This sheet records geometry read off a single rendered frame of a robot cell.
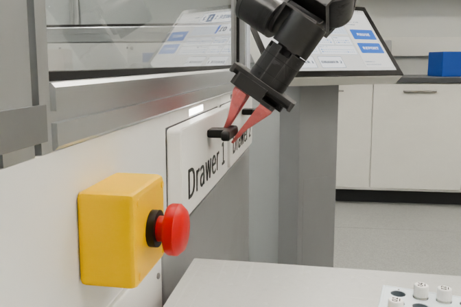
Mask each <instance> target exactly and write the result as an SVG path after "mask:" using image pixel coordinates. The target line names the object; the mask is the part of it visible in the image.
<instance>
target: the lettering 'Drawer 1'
mask: <svg viewBox="0 0 461 307"><path fill-rule="evenodd" d="M222 146H223V163H222V165H223V164H224V163H225V160H224V142H223V143H222ZM218 154H220V152H219V151H218V152H217V158H218ZM214 158H215V162H214V163H213V160H212V172H213V174H215V172H216V169H215V171H213V166H214V165H215V164H216V157H215V155H214V156H213V159H214ZM205 163H206V162H205ZM202 168H203V173H202V174H201V176H200V185H201V187H202V186H203V184H204V165H202V166H201V167H200V168H198V170H197V171H196V191H198V172H199V171H201V170H202ZM191 171H193V191H192V194H190V172H191ZM188 173H189V199H190V198H191V197H192V196H193V193H194V190H195V171H194V168H190V169H189V170H188ZM208 174H209V178H210V177H211V161H210V166H209V160H208V168H207V165H206V180H207V181H208ZM202 176H203V183H202Z"/></svg>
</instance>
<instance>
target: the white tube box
mask: <svg viewBox="0 0 461 307"><path fill-rule="evenodd" d="M436 294H437V293H433V292H429V295H428V298H427V300H418V299H415V298H414V289H410V288H401V287H396V286H388V285H383V286H382V290H381V296H380V299H379V305H378V307H388V299H389V298H390V297H400V298H401V299H402V300H403V301H404V305H403V307H461V297H460V296H455V295H452V300H451V303H450V304H441V303H439V302H437V299H436Z"/></svg>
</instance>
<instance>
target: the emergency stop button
mask: <svg viewBox="0 0 461 307"><path fill-rule="evenodd" d="M189 231H190V218H189V212H188V210H187V209H186V208H185V207H184V206H183V205H182V204H170V205H168V207H167V209H166V211H165V214H164V216H159V217H158V219H157V220H156V227H155V237H156V240H157V241H158V242H162V246H163V251H164V252H165V253H166V254H167V255H168V256H179V255H180V254H181V253H182V252H184V250H185V249H186V247H187V243H188V240H189Z"/></svg>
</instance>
